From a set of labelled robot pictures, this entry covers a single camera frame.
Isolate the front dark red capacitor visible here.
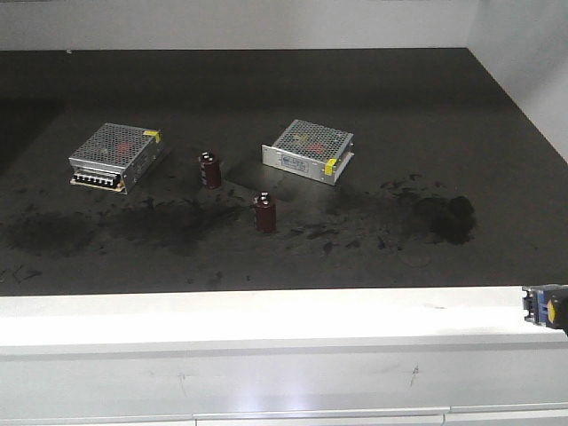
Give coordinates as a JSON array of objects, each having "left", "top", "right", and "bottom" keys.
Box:
[{"left": 254, "top": 192, "right": 276, "bottom": 233}]

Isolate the yellow mushroom push button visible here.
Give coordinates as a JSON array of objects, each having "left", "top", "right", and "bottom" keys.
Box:
[{"left": 522, "top": 283, "right": 567, "bottom": 333}]

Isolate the right metal mesh power supply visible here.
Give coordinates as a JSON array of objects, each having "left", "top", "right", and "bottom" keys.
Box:
[{"left": 262, "top": 119, "right": 354, "bottom": 185}]

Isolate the rear dark red capacitor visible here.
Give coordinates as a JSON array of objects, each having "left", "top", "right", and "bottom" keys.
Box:
[{"left": 198, "top": 151, "right": 222, "bottom": 189}]

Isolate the metal mesh power supply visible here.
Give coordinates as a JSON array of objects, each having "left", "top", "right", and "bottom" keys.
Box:
[
  {"left": 68, "top": 122, "right": 164, "bottom": 194},
  {"left": 262, "top": 119, "right": 354, "bottom": 185}
]

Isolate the left metal mesh power supply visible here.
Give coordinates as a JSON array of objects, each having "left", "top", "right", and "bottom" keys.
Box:
[{"left": 68, "top": 122, "right": 164, "bottom": 194}]

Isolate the dark red capacitor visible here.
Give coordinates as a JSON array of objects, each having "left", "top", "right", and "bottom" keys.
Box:
[
  {"left": 254, "top": 192, "right": 276, "bottom": 233},
  {"left": 198, "top": 151, "right": 222, "bottom": 189}
]

